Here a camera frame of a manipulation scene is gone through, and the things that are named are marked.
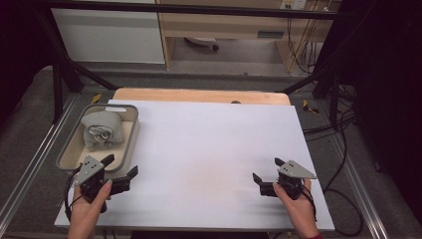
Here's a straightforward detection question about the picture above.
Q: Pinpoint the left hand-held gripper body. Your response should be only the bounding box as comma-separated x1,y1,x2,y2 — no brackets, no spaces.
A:
75,154,132,214

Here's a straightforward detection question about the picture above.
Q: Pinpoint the bundle of hanging cables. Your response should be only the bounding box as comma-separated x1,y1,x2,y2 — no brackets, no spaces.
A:
284,15,325,76

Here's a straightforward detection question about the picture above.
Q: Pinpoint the white power outlet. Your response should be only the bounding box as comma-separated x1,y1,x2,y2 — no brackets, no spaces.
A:
280,0,309,11

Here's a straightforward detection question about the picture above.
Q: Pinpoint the black floor cable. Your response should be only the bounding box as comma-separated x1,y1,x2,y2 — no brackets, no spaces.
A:
302,109,365,238

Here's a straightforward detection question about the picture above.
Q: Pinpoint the white cabinet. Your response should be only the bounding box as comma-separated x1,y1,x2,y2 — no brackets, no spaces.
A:
51,0,166,65

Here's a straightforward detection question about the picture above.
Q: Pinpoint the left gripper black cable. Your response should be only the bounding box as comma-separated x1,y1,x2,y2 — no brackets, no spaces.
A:
63,164,85,222

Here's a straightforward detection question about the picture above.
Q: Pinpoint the person's right hand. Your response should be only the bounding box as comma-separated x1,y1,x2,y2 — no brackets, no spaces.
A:
272,178,321,235

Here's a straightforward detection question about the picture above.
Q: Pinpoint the aluminium rail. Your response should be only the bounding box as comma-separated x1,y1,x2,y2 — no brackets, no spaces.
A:
0,95,80,227
330,132,390,239

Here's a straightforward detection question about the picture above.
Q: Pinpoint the grey garment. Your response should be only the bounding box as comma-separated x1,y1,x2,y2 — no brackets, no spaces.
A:
81,110,124,150

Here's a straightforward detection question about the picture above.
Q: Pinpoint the person's left hand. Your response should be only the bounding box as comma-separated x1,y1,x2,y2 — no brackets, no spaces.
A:
67,179,113,235

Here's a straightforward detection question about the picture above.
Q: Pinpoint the office chair base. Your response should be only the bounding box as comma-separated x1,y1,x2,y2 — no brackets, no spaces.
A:
183,36,220,53

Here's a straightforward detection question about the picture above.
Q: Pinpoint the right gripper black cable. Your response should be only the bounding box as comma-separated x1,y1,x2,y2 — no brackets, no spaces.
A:
300,184,318,223

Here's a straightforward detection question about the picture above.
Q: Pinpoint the yellow and black tape piece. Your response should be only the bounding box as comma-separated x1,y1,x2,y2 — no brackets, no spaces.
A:
301,99,320,116

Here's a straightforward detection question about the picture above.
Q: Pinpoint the black metal frame leg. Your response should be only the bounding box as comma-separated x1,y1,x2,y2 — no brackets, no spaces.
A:
32,6,119,124
281,19,352,132

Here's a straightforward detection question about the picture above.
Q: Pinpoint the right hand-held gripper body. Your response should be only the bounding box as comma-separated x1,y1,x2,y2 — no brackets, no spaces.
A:
259,159,317,201

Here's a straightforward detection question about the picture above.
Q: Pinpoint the light wooden desk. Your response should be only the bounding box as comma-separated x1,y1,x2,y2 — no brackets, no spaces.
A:
155,0,342,70

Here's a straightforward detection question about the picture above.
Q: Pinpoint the wooden table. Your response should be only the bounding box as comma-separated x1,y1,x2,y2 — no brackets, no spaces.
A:
111,87,293,107

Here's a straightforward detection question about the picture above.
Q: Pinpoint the beige storage basket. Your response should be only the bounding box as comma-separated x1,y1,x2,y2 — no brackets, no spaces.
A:
56,103,141,174

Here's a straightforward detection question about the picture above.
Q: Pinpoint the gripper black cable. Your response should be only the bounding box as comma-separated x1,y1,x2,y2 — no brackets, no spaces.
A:
63,164,85,222
300,184,318,223

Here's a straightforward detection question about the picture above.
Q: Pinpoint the white board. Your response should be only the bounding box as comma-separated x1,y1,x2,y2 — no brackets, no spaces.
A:
54,99,335,232

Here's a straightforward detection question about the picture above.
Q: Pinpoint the black metal crossbar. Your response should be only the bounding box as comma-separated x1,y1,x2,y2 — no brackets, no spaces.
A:
33,1,350,21

